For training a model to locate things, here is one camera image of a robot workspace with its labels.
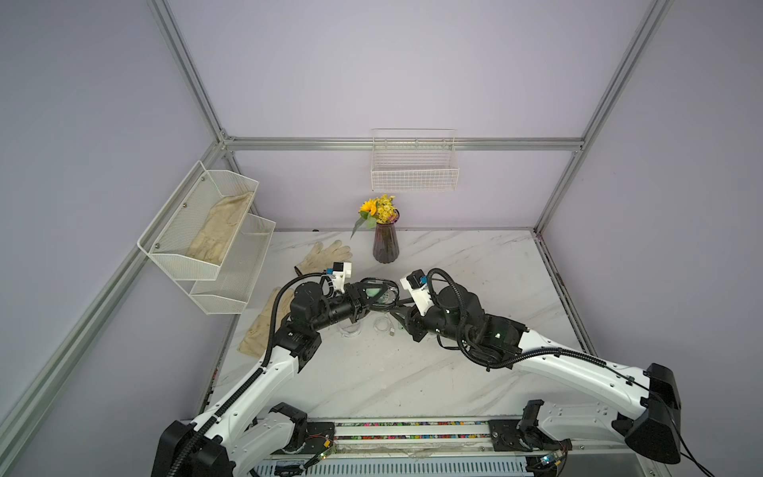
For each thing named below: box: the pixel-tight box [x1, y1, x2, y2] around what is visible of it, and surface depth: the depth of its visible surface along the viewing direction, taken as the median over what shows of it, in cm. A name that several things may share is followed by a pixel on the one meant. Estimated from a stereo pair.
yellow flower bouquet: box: [349, 193, 398, 240], surface depth 95 cm
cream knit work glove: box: [296, 239, 353, 276], surface depth 116 cm
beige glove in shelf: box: [186, 191, 255, 266], surface depth 81 cm
